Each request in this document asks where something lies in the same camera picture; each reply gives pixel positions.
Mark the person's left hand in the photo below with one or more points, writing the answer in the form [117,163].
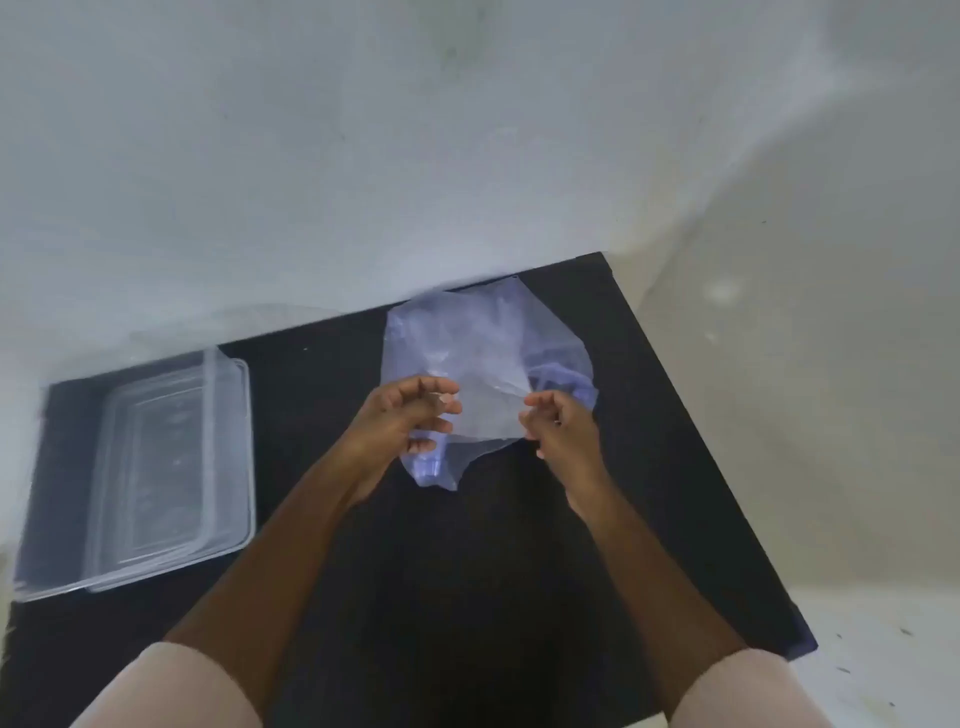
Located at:
[379,435]

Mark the person's right hand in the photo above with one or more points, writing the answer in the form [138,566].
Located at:
[571,442]

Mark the person's left fingers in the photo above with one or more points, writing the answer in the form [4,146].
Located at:
[431,405]

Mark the person's right fingers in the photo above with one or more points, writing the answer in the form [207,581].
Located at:
[541,420]

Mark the clear plastic bag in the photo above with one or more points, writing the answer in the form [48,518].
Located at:
[484,352]

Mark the person's left forearm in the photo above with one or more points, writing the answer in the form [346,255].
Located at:
[277,570]

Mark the person's right forearm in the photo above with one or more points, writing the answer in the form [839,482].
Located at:
[645,585]

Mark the clear plastic container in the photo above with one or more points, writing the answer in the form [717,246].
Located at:
[172,472]

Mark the white right sleeve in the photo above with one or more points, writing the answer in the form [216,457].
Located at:
[750,694]

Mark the white sleeve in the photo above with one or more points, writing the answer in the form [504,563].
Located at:
[750,694]
[165,690]

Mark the clear plastic lid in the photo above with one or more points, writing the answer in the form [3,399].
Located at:
[64,487]

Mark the white left sleeve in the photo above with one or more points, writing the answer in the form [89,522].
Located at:
[165,690]

